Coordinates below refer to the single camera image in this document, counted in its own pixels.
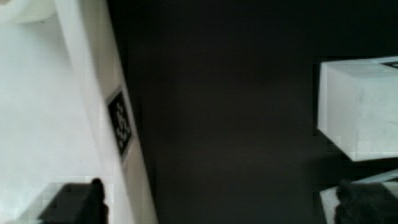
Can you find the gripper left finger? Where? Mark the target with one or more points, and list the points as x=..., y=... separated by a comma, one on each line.
x=77, y=206

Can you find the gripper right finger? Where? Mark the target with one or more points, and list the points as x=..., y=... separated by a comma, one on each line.
x=368, y=203

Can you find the white square tabletop part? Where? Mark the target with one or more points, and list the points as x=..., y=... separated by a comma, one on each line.
x=68, y=133

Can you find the white U-shaped fence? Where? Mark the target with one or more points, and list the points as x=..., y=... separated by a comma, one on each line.
x=357, y=116

